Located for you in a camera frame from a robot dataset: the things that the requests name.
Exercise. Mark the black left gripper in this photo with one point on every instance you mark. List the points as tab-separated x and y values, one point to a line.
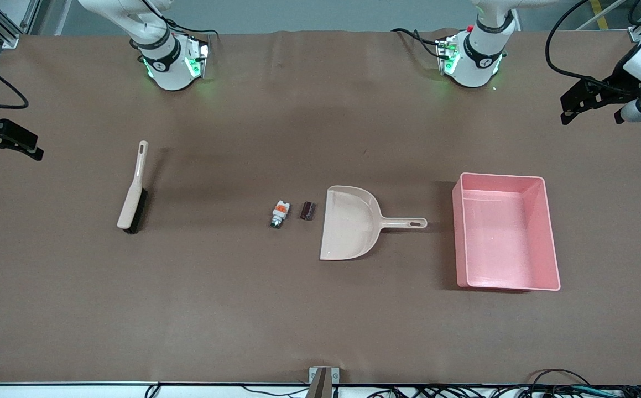
614	90

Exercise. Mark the metal table edge bracket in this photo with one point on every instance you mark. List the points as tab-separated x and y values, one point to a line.
314	376

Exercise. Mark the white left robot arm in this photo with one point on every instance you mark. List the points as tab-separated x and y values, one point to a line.
478	55

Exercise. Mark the pink plastic bin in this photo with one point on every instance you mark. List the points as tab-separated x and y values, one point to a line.
497	243

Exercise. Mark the large table cover mat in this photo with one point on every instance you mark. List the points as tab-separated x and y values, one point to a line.
243	304

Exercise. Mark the beige brush with black bristles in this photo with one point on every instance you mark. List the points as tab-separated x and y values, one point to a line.
130	207

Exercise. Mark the aluminium frame profile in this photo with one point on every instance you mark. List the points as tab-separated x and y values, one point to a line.
636	34
5	33

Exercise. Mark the beige plastic dustpan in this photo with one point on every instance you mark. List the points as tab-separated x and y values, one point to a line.
348	226

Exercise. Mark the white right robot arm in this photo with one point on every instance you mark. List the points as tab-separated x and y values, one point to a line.
165	61

